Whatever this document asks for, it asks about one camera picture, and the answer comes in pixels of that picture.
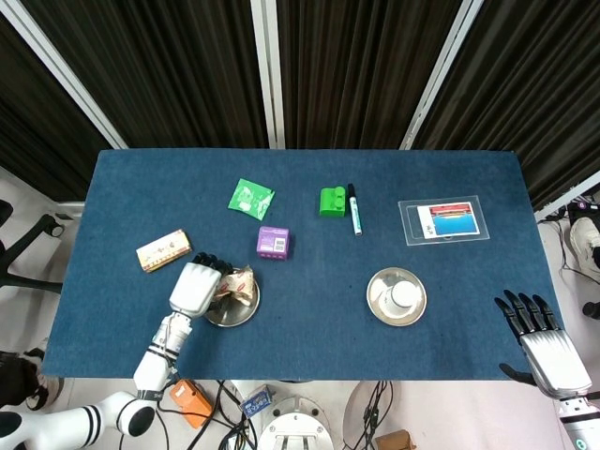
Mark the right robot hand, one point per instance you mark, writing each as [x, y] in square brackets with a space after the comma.
[553, 358]

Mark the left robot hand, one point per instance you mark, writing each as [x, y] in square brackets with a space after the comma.
[194, 288]

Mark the snack wrapper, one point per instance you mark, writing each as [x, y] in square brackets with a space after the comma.
[239, 283]

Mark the white paper cup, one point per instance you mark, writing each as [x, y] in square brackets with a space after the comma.
[400, 297]

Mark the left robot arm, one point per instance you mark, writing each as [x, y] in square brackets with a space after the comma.
[152, 368]

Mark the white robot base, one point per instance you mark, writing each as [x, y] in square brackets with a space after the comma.
[295, 429]

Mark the silver metal dish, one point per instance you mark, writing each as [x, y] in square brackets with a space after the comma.
[375, 304]
[234, 314]

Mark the tan snack bar box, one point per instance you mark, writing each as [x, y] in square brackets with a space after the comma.
[164, 250]

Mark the purple cube box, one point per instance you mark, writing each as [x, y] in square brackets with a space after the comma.
[272, 241]

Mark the green foil sachet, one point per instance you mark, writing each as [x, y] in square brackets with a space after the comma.
[248, 198]

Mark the orange device box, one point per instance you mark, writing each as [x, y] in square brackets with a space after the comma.
[190, 403]

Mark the white sneaker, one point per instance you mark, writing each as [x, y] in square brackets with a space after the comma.
[585, 241]

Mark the blue circuit module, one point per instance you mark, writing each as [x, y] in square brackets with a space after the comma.
[257, 402]

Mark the blue felt table cloth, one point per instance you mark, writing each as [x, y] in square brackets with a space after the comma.
[319, 337]

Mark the green toy building block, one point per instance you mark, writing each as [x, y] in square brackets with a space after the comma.
[332, 202]

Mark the black office chair base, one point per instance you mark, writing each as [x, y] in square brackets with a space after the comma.
[28, 244]

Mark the clear sleeve with picture card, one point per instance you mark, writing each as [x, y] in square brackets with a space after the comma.
[450, 220]

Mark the white marker black cap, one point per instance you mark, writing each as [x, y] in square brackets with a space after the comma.
[355, 213]

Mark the brown cardboard box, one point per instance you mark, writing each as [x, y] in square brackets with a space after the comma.
[394, 440]

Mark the grey sneaker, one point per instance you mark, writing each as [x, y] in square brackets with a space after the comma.
[44, 393]

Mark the black pleated curtain panel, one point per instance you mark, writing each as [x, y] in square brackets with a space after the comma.
[164, 70]
[28, 140]
[356, 70]
[539, 84]

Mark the white low frame rail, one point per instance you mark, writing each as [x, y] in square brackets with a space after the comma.
[569, 201]

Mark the white partition post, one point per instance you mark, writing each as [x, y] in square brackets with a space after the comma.
[61, 70]
[440, 70]
[268, 70]

